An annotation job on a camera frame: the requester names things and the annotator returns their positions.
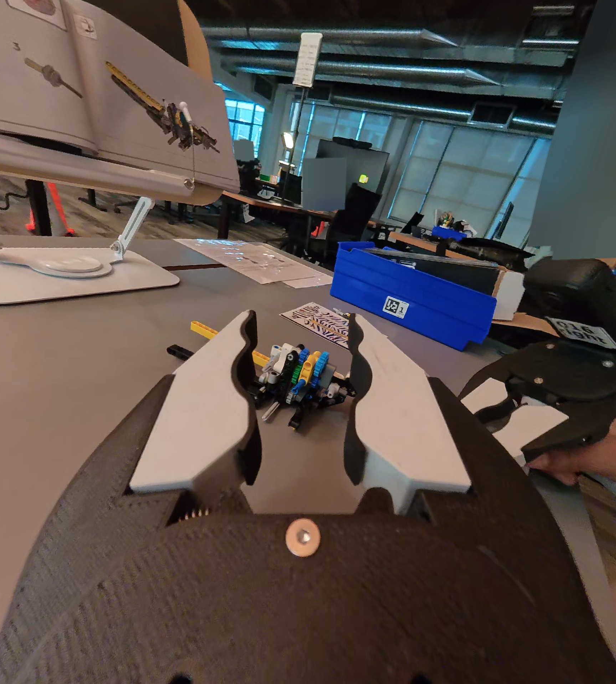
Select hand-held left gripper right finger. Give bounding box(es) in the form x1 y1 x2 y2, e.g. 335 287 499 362
344 313 473 515

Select wooden office desk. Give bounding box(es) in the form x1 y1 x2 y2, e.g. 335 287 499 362
221 189 336 240

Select person's right hand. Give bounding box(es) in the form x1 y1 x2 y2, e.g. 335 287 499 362
526 413 616 488

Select orange traffic cone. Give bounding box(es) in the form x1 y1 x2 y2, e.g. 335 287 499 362
25 181 76 238

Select lego model with gears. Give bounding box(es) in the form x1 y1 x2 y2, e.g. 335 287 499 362
167 320 358 431

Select lego instruction booklet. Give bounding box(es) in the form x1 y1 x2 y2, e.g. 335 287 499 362
0 0 241 194

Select zebra striped sticker sheet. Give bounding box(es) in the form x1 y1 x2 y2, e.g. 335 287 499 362
279 301 356 349

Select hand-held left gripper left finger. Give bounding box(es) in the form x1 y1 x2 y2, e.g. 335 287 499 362
129 309 262 497

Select small blue bin with toys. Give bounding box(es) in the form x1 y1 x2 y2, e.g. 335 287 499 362
431 210 470 240

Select white light panel on stand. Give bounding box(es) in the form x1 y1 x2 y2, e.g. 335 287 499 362
286 32 324 180

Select black office chair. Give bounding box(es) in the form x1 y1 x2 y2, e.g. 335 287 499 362
308 182 383 264

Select large black monitor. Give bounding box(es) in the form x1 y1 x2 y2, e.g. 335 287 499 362
314 137 391 197

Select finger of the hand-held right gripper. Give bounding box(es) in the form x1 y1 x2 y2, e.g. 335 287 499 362
492 404 571 461
459 375 519 429

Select brown cardboard sheet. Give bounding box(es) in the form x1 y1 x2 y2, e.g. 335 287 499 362
492 312 561 338

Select clear plastic bag sheets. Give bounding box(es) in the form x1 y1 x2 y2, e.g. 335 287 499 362
173 237 334 290

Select blue plastic bin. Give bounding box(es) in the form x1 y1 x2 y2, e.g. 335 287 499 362
330 240 498 352

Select white book stand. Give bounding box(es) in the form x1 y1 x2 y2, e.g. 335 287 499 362
0 127 198 307

